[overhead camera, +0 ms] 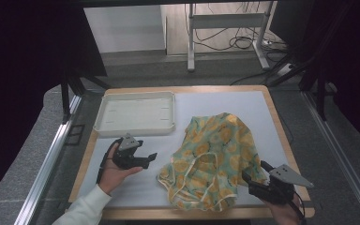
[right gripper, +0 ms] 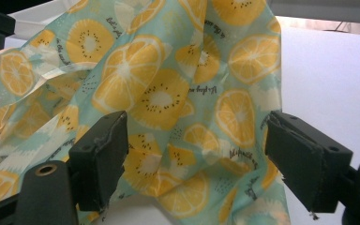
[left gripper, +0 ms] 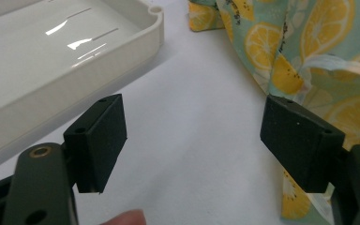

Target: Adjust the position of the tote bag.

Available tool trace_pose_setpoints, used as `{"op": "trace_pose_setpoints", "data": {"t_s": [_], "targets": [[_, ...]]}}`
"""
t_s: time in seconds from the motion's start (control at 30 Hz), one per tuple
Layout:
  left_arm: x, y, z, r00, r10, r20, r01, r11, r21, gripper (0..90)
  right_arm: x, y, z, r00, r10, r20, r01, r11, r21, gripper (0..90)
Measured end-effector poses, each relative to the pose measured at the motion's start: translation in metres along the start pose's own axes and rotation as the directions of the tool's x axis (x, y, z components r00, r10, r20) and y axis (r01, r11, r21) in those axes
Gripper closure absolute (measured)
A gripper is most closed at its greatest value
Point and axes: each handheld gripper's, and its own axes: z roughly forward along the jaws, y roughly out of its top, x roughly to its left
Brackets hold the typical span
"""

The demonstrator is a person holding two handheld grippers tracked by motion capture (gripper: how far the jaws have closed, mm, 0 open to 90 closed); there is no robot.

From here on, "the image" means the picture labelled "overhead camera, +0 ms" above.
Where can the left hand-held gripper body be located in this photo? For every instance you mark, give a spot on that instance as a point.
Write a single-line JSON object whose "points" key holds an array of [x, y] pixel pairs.
{"points": [[125, 154]]}

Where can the aluminium rail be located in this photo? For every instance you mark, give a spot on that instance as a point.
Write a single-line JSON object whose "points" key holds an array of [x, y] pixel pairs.
{"points": [[48, 156], [340, 156]]}

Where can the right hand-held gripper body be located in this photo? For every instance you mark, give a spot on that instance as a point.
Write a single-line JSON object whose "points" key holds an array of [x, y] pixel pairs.
{"points": [[278, 186]]}

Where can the white power strip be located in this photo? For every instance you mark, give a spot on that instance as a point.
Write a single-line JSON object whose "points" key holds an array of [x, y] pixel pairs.
{"points": [[285, 69]]}

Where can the white board panel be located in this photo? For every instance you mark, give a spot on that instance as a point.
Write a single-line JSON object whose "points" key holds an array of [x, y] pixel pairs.
{"points": [[123, 28]]}

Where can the person's right hand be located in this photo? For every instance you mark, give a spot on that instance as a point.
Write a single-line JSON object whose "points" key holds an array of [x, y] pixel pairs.
{"points": [[282, 214]]}

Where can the white plastic tray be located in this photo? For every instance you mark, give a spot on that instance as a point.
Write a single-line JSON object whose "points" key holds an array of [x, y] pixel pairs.
{"points": [[136, 114]]}

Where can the white metal desk frame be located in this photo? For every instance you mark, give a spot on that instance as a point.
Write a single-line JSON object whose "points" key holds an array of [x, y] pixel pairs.
{"points": [[228, 21]]}

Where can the white table mat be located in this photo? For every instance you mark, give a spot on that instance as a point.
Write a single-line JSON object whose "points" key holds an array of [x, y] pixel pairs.
{"points": [[156, 187]]}

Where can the black metal stand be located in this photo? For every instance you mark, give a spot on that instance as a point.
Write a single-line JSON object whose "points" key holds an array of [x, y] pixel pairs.
{"points": [[65, 100], [320, 93]]}

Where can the person's left hand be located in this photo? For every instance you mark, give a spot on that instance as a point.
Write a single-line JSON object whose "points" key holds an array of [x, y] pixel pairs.
{"points": [[114, 175]]}

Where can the green yellow floral fabric bag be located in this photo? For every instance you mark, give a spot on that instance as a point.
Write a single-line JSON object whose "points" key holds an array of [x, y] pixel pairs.
{"points": [[214, 162]]}

